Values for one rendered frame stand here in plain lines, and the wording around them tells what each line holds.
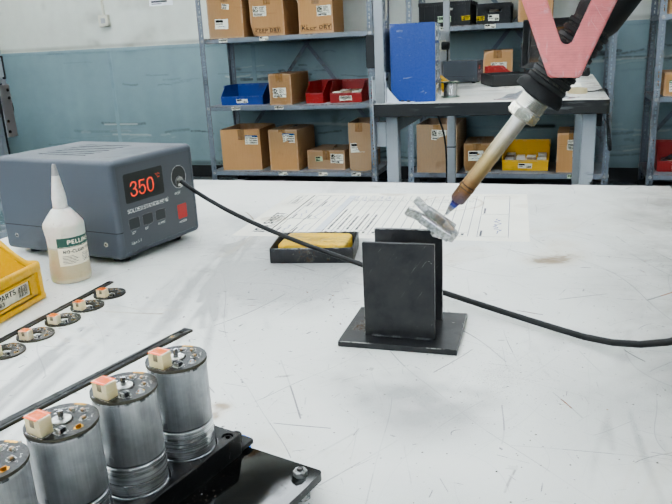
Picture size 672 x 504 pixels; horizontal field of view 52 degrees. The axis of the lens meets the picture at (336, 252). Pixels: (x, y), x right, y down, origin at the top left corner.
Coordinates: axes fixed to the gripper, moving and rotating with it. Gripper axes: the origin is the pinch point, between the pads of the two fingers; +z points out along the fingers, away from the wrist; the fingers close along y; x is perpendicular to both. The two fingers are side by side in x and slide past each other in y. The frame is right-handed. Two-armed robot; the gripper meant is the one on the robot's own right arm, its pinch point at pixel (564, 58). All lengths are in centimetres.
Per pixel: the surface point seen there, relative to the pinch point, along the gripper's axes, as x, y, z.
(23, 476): -15.8, 20.3, 11.9
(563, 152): 10, -401, 63
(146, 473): -14.5, 15.8, 14.6
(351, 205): -22, -42, 17
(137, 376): -15.5, 14.2, 11.4
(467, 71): -35, -276, 11
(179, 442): -14.3, 13.5, 14.6
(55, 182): -39.4, -12.0, 9.3
